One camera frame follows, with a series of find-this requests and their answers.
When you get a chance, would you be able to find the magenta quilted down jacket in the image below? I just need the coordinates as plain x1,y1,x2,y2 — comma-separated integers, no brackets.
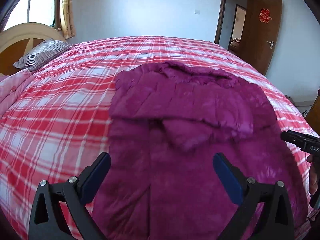
92,62,308,239

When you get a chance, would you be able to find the person's right hand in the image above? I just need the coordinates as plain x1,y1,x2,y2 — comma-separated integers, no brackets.
306,155,319,195

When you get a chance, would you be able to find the red plaid bed sheet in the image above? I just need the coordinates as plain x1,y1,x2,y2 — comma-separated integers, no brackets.
1,36,314,239

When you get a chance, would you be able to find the red double happiness decal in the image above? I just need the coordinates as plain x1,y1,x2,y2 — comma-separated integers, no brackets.
259,8,272,24

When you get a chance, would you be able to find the brown wooden door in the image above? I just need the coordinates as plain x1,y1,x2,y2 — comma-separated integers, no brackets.
238,0,282,75

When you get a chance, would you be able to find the pink floral folded quilt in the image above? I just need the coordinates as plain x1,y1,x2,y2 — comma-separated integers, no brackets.
1,69,34,116

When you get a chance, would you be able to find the striped grey pillow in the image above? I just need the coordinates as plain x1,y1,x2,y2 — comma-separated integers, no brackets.
13,38,73,72

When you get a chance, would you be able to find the cream and brown headboard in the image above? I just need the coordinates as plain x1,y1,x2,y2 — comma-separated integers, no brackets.
0,22,66,75

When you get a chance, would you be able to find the right yellow curtain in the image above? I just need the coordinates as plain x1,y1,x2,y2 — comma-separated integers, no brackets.
59,0,76,39

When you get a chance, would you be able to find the silver door handle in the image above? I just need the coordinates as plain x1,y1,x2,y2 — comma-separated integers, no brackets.
266,41,274,49

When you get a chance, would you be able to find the window with dark frame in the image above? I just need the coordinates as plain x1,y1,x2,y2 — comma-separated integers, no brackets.
2,0,61,30

